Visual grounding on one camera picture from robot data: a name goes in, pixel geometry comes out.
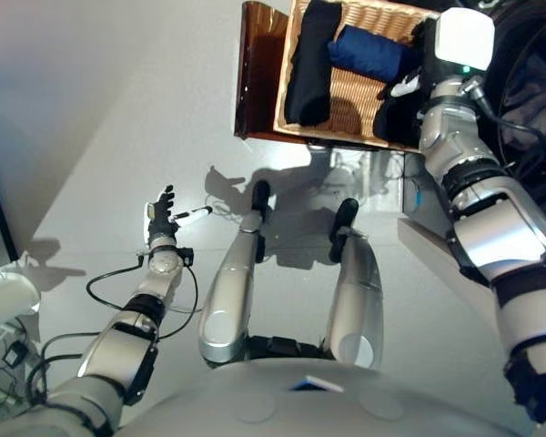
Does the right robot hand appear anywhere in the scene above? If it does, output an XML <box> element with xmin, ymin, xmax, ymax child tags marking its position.
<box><xmin>389</xmin><ymin>7</ymin><xmax>496</xmax><ymax>97</ymax></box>

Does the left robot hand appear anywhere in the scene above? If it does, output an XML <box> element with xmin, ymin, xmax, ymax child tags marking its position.
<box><xmin>143</xmin><ymin>184</ymin><xmax>214</xmax><ymax>241</ymax></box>

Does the blue garment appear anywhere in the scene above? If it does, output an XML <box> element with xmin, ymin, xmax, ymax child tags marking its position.
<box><xmin>327</xmin><ymin>25</ymin><xmax>416</xmax><ymax>84</ymax></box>

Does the black garment with yellow stripe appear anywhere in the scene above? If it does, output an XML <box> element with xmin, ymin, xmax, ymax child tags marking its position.
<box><xmin>372</xmin><ymin>67</ymin><xmax>428</xmax><ymax>146</ymax></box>

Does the silver washing machine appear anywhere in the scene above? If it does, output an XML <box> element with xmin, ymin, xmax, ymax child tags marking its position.
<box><xmin>398</xmin><ymin>0</ymin><xmax>546</xmax><ymax>265</ymax></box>

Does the wicker laundry basket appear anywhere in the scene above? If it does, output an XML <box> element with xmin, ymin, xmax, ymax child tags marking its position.
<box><xmin>272</xmin><ymin>0</ymin><xmax>442</xmax><ymax>155</ymax></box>

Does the narrow folded black garment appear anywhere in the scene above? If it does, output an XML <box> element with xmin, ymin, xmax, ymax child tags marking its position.
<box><xmin>284</xmin><ymin>0</ymin><xmax>343</xmax><ymax>127</ymax></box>

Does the white cylinder device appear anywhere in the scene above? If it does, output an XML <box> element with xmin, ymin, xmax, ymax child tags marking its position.
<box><xmin>0</xmin><ymin>268</ymin><xmax>43</xmax><ymax>320</ymax></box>

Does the dark brown wooden stool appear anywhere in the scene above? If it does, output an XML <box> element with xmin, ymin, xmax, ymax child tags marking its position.
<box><xmin>233</xmin><ymin>1</ymin><xmax>423</xmax><ymax>157</ymax></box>

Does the black power adapter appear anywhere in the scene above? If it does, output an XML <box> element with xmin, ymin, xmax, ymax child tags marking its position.
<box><xmin>4</xmin><ymin>343</ymin><xmax>26</xmax><ymax>366</ymax></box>

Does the grey robot torso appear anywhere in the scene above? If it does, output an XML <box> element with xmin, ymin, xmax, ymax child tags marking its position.
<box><xmin>113</xmin><ymin>334</ymin><xmax>529</xmax><ymax>437</ymax></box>

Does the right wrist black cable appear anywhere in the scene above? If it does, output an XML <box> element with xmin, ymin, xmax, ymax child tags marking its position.
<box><xmin>470</xmin><ymin>84</ymin><xmax>546</xmax><ymax>192</ymax></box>

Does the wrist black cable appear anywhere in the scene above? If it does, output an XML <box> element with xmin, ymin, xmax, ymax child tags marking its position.
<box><xmin>25</xmin><ymin>261</ymin><xmax>200</xmax><ymax>398</ymax></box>
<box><xmin>470</xmin><ymin>84</ymin><xmax>546</xmax><ymax>192</ymax></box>

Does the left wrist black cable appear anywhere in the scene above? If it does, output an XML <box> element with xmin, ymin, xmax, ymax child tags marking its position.
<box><xmin>25</xmin><ymin>261</ymin><xmax>200</xmax><ymax>398</ymax></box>

